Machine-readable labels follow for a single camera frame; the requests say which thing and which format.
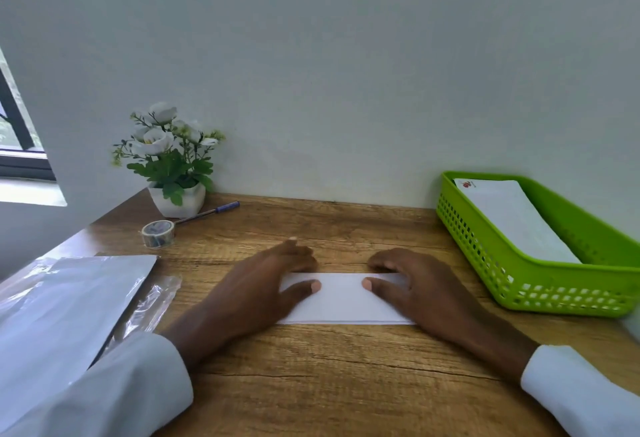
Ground person's left forearm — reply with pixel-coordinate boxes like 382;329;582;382
0;302;226;437

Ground person's left hand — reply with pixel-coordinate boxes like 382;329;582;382
199;238;322;350

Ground white flowers in white pot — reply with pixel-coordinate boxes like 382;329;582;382
110;101;227;219

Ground person's right hand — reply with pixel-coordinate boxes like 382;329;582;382
362;248;485;347

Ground white paper sheet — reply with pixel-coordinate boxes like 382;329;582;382
0;254;159;433

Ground clear tape roll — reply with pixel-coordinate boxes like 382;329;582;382
141;220;176;250

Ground blue pen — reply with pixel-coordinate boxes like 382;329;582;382
173;201;241;226

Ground white envelope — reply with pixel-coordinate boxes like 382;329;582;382
453;178;584;265

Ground person's right forearm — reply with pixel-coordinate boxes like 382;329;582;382
450;304;640;437

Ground green plastic basket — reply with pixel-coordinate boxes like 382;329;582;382
435;171;640;319

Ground clear plastic sleeve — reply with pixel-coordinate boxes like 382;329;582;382
0;256;183;360

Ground black window frame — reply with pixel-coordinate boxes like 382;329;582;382
0;47;57;182

